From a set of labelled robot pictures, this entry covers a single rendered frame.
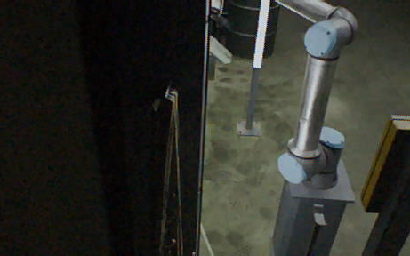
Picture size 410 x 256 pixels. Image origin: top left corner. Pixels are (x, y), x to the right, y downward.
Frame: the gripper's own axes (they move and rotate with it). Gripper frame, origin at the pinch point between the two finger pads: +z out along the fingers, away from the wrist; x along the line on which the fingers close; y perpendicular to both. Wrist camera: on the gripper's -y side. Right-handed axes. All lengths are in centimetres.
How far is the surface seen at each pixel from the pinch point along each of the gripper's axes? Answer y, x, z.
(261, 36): 31, -93, -70
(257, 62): 40, -108, -58
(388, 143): -84, 35, 59
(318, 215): -57, 3, 70
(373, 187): -79, 27, 67
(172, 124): -48, 65, 64
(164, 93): -52, 73, 61
